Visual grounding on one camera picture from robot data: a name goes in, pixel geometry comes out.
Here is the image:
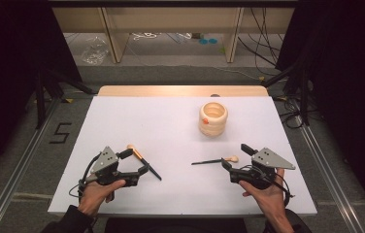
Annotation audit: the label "black curtain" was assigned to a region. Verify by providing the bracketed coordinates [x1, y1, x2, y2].
[0, 0, 83, 188]
[276, 0, 365, 224]

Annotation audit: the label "black floor cables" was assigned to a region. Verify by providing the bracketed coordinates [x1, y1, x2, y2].
[277, 96, 305, 130]

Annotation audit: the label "white cord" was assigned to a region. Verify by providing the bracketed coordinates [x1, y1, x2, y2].
[131, 31, 159, 42]

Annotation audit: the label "cream ringed brush holder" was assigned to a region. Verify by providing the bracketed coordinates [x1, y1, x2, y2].
[198, 101, 229, 137]

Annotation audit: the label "black metal stand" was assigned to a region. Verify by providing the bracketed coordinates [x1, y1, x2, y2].
[34, 66, 96, 130]
[261, 61, 312, 127]

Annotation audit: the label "person's left hand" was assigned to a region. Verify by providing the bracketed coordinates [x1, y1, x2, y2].
[77, 179, 127, 217]

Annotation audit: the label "black cable bundle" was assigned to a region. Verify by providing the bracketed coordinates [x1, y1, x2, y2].
[237, 8, 285, 77]

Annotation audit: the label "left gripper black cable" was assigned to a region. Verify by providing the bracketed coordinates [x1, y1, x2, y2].
[68, 152, 103, 199]

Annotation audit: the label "wooden shelf unit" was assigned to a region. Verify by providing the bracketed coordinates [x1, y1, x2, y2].
[51, 6, 296, 64]

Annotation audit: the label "white table board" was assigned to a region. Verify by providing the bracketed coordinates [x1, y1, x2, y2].
[47, 95, 318, 217]

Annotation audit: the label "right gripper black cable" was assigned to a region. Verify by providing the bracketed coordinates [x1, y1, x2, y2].
[249, 164, 296, 208]

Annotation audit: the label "clear plastic bag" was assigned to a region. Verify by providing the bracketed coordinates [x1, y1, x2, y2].
[80, 36, 111, 66]

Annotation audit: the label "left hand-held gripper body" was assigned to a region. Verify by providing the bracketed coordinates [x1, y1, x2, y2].
[84, 146, 140, 188]

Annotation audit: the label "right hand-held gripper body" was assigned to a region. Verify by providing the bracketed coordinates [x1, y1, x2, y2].
[229, 148, 297, 191]

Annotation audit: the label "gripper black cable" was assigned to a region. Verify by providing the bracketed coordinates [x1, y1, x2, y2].
[68, 152, 103, 199]
[249, 164, 296, 208]

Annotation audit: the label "aluminium floor rail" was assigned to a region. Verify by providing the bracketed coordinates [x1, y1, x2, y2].
[0, 96, 62, 233]
[295, 115, 364, 233]

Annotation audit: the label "person's right hand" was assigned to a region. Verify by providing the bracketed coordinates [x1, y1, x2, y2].
[238, 168, 287, 217]

